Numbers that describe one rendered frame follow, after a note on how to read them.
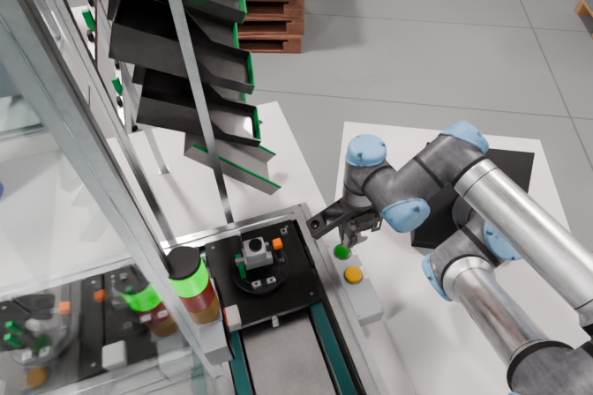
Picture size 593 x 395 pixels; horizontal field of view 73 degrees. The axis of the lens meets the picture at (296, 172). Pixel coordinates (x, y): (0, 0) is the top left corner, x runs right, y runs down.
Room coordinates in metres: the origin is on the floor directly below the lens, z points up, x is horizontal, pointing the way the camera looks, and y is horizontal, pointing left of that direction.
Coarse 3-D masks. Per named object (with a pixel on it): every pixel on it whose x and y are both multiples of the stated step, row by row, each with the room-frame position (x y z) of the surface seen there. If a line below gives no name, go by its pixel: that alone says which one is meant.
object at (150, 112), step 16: (144, 80) 0.71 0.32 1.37; (160, 80) 0.78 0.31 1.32; (176, 80) 0.79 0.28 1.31; (144, 96) 0.66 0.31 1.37; (160, 96) 0.76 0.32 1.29; (176, 96) 0.78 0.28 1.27; (192, 96) 0.79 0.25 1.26; (208, 96) 0.80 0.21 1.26; (144, 112) 0.66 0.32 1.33; (160, 112) 0.66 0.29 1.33; (176, 112) 0.66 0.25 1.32; (192, 112) 0.67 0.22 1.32; (208, 112) 0.76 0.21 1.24; (224, 112) 0.77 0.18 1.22; (240, 112) 0.79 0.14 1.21; (256, 112) 0.79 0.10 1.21; (176, 128) 0.66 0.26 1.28; (192, 128) 0.67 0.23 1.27; (224, 128) 0.72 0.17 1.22; (240, 128) 0.73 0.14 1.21; (256, 128) 0.74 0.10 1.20; (256, 144) 0.68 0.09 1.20
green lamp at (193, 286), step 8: (200, 256) 0.27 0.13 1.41; (200, 272) 0.25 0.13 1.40; (176, 280) 0.23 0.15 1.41; (184, 280) 0.23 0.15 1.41; (192, 280) 0.24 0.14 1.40; (200, 280) 0.24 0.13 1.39; (176, 288) 0.23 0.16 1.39; (184, 288) 0.23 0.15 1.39; (192, 288) 0.23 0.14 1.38; (200, 288) 0.24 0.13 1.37; (184, 296) 0.23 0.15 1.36
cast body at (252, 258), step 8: (248, 240) 0.49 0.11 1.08; (256, 240) 0.48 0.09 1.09; (248, 248) 0.47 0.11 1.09; (256, 248) 0.46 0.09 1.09; (264, 248) 0.47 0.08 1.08; (248, 256) 0.45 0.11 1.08; (256, 256) 0.45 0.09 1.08; (264, 256) 0.45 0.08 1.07; (240, 264) 0.46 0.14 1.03; (248, 264) 0.44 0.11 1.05; (256, 264) 0.45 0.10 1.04; (264, 264) 0.45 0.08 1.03
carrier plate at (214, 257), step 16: (288, 224) 0.60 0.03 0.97; (224, 240) 0.56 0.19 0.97; (272, 240) 0.56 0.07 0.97; (288, 240) 0.56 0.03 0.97; (208, 256) 0.51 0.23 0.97; (224, 256) 0.51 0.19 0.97; (288, 256) 0.51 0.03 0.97; (304, 256) 0.51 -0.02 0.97; (224, 272) 0.47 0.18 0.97; (288, 272) 0.46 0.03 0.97; (304, 272) 0.46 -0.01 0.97; (224, 288) 0.42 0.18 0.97; (288, 288) 0.42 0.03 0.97; (304, 288) 0.42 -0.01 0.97; (224, 304) 0.38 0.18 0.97; (240, 304) 0.38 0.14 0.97; (256, 304) 0.38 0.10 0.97; (272, 304) 0.38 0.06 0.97; (288, 304) 0.38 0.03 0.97; (304, 304) 0.38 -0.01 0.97; (256, 320) 0.35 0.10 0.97
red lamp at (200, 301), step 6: (210, 282) 0.26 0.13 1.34; (210, 288) 0.25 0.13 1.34; (198, 294) 0.24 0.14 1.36; (204, 294) 0.24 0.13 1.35; (210, 294) 0.25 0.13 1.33; (186, 300) 0.23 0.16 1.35; (192, 300) 0.23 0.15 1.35; (198, 300) 0.23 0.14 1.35; (204, 300) 0.24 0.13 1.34; (210, 300) 0.24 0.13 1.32; (186, 306) 0.23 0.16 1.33; (192, 306) 0.23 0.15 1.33; (198, 306) 0.23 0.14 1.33; (204, 306) 0.24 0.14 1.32
